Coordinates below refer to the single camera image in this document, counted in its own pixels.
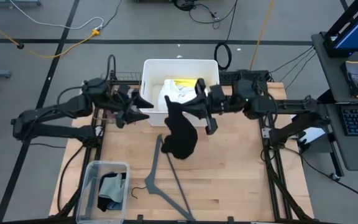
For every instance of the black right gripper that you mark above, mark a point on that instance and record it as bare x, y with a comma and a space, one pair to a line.
217, 99

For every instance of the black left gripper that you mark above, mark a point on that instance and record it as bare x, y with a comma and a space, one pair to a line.
121, 99

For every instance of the white cloth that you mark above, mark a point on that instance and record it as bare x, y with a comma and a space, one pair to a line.
182, 93

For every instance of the black pants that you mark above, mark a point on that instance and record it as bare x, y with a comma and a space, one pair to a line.
180, 137

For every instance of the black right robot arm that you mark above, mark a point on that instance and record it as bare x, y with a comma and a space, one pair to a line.
291, 105

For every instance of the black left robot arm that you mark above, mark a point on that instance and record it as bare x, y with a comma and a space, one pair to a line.
57, 110

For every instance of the yellow cloth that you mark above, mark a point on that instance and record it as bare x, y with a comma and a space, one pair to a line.
186, 82

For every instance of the black power strip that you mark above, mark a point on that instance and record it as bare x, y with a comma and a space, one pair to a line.
228, 76

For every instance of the white plastic bin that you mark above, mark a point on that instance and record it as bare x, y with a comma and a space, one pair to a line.
179, 67

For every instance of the grey clothes hanger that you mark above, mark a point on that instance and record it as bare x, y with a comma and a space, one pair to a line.
152, 183

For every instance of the clear plastic container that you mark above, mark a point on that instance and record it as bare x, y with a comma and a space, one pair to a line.
85, 193

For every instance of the black floor puck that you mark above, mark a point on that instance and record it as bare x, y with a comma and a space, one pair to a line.
20, 46

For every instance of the dark grey desk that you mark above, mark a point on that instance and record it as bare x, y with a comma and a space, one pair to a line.
331, 77

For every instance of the grey work gloves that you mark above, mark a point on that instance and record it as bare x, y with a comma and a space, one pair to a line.
354, 77

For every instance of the black aluminium table frame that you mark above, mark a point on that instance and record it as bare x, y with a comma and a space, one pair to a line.
272, 186

